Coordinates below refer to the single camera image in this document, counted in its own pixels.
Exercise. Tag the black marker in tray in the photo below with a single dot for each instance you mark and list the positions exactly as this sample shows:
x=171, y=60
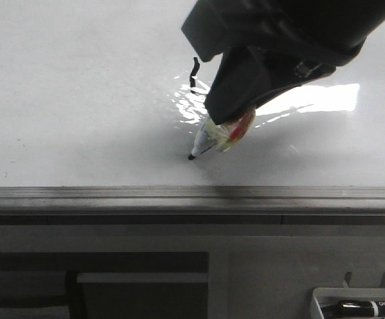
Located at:
x=355, y=309

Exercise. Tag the white marker tray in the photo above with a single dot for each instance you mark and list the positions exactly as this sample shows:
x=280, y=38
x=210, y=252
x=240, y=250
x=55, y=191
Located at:
x=328, y=296

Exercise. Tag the white taped whiteboard marker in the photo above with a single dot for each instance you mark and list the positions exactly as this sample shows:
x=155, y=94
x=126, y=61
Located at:
x=223, y=136

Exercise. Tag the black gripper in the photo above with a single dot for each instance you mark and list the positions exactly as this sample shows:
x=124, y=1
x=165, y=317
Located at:
x=264, y=42

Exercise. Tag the white whiteboard with metal frame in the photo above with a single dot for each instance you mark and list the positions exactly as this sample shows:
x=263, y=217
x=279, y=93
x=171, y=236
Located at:
x=95, y=109

